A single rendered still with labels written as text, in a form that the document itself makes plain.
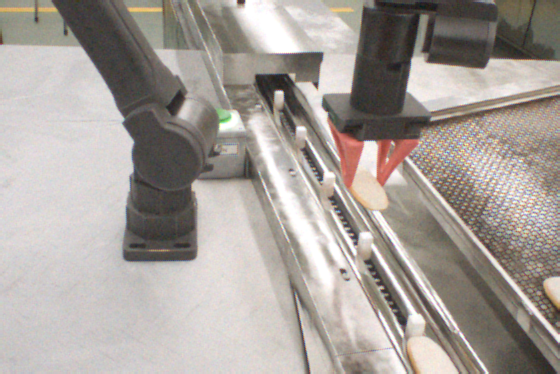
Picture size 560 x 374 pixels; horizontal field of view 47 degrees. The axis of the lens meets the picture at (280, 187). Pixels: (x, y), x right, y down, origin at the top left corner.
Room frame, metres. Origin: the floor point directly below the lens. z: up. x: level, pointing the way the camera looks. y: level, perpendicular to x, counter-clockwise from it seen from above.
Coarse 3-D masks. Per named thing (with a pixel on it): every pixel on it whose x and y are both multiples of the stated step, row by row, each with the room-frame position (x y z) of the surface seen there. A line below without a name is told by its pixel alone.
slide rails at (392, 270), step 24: (264, 96) 1.03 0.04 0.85; (288, 96) 1.04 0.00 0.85; (288, 144) 0.86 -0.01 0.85; (312, 144) 0.86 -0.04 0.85; (336, 168) 0.79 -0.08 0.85; (336, 192) 0.73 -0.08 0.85; (336, 216) 0.67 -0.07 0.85; (360, 216) 0.67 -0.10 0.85; (360, 264) 0.57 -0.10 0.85; (384, 264) 0.58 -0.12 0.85; (408, 288) 0.54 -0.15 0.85; (384, 312) 0.50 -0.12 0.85; (408, 312) 0.50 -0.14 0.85; (432, 336) 0.47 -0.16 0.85; (408, 360) 0.43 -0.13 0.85; (456, 360) 0.44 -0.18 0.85
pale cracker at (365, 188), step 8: (360, 168) 0.66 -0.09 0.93; (360, 176) 0.63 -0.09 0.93; (368, 176) 0.64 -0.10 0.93; (352, 184) 0.62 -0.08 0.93; (360, 184) 0.62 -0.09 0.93; (368, 184) 0.62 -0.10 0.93; (376, 184) 0.62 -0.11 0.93; (352, 192) 0.61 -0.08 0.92; (360, 192) 0.60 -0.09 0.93; (368, 192) 0.60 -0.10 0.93; (376, 192) 0.60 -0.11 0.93; (384, 192) 0.61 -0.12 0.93; (360, 200) 0.59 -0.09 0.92; (368, 200) 0.59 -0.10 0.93; (376, 200) 0.59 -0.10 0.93; (384, 200) 0.59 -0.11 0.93; (368, 208) 0.58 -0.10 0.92; (376, 208) 0.58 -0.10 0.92; (384, 208) 0.58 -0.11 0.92
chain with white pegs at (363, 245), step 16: (272, 96) 1.06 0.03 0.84; (288, 128) 0.94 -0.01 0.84; (304, 128) 0.87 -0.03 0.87; (304, 144) 0.87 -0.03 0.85; (320, 176) 0.78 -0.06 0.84; (336, 208) 0.71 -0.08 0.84; (352, 240) 0.64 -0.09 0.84; (368, 240) 0.60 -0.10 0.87; (368, 256) 0.60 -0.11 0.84; (384, 288) 0.55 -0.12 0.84; (400, 320) 0.50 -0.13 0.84; (416, 320) 0.47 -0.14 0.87
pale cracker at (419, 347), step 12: (420, 336) 0.46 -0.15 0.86; (408, 348) 0.45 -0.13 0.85; (420, 348) 0.44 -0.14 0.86; (432, 348) 0.44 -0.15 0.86; (420, 360) 0.43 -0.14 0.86; (432, 360) 0.43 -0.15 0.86; (444, 360) 0.43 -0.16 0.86; (420, 372) 0.41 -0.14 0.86; (432, 372) 0.41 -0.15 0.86; (444, 372) 0.41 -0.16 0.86; (456, 372) 0.42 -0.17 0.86
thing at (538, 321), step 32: (512, 96) 0.91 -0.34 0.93; (544, 96) 0.91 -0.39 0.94; (480, 128) 0.83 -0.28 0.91; (512, 128) 0.83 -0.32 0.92; (544, 128) 0.82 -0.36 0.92; (480, 160) 0.75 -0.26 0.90; (544, 160) 0.74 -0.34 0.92; (480, 192) 0.68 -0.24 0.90; (544, 224) 0.60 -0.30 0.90; (480, 256) 0.55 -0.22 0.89; (512, 256) 0.55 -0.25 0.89; (512, 288) 0.49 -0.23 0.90; (544, 320) 0.46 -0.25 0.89
